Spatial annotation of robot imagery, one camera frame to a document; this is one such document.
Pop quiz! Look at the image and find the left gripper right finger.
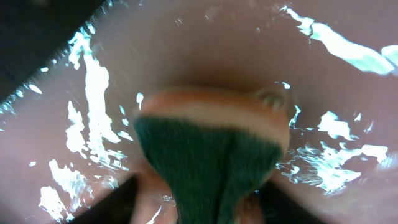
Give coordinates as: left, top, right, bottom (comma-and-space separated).
257, 182, 325, 224

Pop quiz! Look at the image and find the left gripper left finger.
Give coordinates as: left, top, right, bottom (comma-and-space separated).
70, 177, 138, 224

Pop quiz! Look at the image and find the black tray with red water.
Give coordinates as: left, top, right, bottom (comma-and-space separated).
1, 0, 397, 223

